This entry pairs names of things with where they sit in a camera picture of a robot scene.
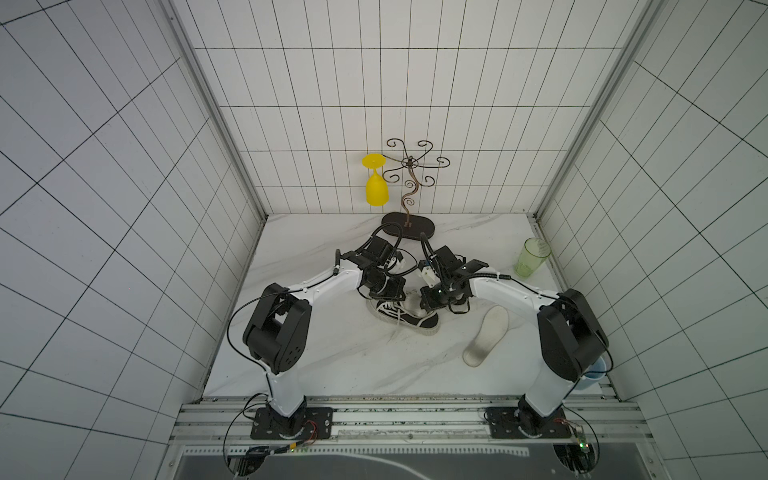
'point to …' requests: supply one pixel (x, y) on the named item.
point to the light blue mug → (588, 380)
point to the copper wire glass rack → (412, 224)
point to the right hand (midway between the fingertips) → (421, 297)
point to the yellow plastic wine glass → (376, 192)
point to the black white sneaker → (407, 314)
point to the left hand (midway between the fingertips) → (400, 302)
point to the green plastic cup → (534, 253)
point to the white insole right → (493, 327)
